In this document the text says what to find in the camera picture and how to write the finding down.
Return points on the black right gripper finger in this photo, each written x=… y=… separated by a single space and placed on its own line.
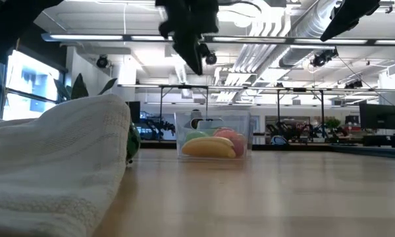
x=342 y=18

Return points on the clear plastic tupperware container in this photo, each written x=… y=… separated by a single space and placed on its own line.
x=184 y=121

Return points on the yellow toy banana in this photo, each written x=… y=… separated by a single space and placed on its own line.
x=207 y=148

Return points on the red toy apple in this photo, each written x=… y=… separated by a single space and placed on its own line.
x=238 y=145

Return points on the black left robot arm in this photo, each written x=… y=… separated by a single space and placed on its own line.
x=6 y=26

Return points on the black track spotlight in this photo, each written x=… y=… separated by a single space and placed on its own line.
x=102 y=62
x=211 y=59
x=321 y=59

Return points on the black computer monitor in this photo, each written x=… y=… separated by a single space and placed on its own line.
x=378 y=116
x=135 y=112

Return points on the small background green plant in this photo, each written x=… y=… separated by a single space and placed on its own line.
x=333 y=123

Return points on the long linear ceiling light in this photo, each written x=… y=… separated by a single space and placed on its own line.
x=85 y=37

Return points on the green striped toy watermelon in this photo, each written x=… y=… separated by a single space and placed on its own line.
x=134 y=143

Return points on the blue and white round object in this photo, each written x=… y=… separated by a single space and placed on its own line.
x=279 y=140

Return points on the green potted plant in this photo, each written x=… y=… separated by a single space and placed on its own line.
x=79 y=89

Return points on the white checked kitchen towel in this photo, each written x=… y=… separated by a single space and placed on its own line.
x=52 y=158

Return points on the black frame workstation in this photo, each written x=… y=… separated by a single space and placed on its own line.
x=184 y=87

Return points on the silver ventilation duct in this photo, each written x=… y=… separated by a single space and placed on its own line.
x=303 y=26

